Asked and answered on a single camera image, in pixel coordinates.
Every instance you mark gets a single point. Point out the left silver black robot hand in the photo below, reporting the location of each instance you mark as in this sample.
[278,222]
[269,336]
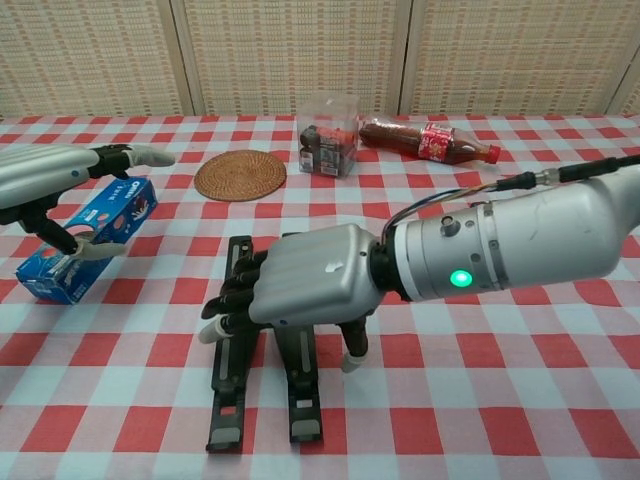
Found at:
[40,170]

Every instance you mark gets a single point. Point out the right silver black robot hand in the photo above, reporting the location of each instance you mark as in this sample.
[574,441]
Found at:
[310,280]

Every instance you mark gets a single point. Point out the black folding laptop stand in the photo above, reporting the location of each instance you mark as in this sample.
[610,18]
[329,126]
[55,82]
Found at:
[227,370]

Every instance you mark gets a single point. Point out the blue Oreo cookie box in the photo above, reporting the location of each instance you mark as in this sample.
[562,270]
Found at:
[115,205]

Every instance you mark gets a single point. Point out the round woven brown coaster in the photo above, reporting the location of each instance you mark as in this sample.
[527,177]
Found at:
[240,175]

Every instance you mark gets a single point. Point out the clear plastic snack box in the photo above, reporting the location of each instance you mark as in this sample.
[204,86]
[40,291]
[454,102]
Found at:
[312,142]

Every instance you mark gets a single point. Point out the cola bottle with red label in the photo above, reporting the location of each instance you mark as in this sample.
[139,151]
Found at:
[400,137]

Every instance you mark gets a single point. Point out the wide woven bamboo folding screen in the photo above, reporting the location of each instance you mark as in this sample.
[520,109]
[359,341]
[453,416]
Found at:
[300,50]

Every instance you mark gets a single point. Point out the red white checkered tablecloth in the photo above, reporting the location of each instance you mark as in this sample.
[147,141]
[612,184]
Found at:
[500,425]

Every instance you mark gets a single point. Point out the angled woven bamboo side screen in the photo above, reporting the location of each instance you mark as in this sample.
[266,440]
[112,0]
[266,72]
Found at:
[632,100]

